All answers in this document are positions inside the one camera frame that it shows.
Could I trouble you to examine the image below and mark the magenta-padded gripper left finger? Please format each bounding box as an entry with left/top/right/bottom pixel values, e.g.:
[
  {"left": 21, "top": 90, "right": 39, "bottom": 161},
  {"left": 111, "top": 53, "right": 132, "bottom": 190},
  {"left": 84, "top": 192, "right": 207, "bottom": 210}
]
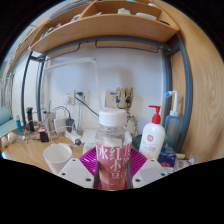
[{"left": 57, "top": 148, "right": 100, "bottom": 190}]

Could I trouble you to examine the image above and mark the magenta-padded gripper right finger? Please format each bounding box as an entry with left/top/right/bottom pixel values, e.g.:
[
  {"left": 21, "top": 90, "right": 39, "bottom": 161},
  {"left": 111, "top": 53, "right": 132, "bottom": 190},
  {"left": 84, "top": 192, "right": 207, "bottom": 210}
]
[{"left": 128, "top": 148, "right": 169, "bottom": 190}]

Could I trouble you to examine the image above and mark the pink-labelled clear drink bottle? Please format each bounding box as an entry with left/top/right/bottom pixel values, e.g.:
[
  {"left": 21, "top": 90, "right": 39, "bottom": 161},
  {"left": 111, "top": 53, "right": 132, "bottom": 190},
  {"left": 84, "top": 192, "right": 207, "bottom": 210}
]
[{"left": 94, "top": 108, "right": 133, "bottom": 191}]

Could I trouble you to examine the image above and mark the white paper cup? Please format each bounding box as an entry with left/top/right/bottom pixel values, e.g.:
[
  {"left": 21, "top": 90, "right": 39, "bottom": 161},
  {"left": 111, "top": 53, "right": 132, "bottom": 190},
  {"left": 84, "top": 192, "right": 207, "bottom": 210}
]
[{"left": 42, "top": 143, "right": 73, "bottom": 175}]

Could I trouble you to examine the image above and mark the small blue box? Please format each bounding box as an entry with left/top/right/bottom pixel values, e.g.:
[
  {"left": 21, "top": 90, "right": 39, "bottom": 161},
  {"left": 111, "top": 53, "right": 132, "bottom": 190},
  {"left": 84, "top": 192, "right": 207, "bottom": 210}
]
[{"left": 158, "top": 143, "right": 177, "bottom": 169}]

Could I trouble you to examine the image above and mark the white red-pump lotion bottle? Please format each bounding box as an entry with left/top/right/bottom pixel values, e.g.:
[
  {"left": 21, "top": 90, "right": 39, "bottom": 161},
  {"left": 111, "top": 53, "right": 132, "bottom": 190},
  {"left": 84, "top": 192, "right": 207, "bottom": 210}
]
[{"left": 138, "top": 105, "right": 166, "bottom": 160}]

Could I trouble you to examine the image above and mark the white tissue pack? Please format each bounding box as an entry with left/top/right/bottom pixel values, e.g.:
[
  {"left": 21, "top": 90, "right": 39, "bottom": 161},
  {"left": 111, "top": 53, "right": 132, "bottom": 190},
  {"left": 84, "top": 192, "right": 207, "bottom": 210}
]
[{"left": 82, "top": 128, "right": 101, "bottom": 154}]

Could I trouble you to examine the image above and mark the white power adapter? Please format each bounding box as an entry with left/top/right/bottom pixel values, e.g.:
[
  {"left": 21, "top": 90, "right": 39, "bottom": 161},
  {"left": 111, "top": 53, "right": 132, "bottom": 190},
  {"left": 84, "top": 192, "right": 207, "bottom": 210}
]
[{"left": 53, "top": 116, "right": 68, "bottom": 134}]

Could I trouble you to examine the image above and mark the blue bent-nozzle squeeze bottle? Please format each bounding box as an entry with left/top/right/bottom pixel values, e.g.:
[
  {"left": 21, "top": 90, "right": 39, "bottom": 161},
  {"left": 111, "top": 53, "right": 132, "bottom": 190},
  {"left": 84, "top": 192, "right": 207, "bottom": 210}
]
[{"left": 163, "top": 89, "right": 183, "bottom": 148}]

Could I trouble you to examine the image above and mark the black electric shaver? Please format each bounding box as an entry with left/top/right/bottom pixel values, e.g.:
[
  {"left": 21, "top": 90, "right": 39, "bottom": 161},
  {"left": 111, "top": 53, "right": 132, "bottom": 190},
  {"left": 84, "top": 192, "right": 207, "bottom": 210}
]
[{"left": 25, "top": 106, "right": 36, "bottom": 133}]

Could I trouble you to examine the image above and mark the small blue bottle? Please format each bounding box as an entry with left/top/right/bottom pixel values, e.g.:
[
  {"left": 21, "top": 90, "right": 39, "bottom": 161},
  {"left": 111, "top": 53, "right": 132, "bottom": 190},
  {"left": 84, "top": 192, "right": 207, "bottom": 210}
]
[{"left": 14, "top": 114, "right": 24, "bottom": 135}]

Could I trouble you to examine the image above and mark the tree-like toy figurine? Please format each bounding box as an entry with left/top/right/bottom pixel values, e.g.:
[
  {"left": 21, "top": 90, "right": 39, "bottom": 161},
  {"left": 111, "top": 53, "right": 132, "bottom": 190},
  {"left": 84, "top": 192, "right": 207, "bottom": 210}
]
[{"left": 114, "top": 85, "right": 139, "bottom": 138}]

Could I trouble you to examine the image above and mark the wooden shelf unit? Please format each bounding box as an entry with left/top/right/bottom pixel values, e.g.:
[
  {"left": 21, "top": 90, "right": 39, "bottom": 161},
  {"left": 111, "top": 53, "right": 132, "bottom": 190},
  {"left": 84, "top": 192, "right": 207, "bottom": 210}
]
[{"left": 6, "top": 0, "right": 181, "bottom": 66}]

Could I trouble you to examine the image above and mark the white wall outlet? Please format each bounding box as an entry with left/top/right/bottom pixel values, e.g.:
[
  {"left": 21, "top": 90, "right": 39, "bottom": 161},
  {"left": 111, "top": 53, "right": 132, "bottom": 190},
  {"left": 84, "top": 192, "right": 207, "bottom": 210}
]
[{"left": 63, "top": 90, "right": 77, "bottom": 106}]

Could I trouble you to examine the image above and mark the grey metal desk frame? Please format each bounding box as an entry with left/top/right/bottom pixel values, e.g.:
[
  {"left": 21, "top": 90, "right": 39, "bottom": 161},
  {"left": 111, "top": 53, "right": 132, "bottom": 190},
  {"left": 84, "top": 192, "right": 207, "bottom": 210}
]
[{"left": 20, "top": 33, "right": 194, "bottom": 153}]

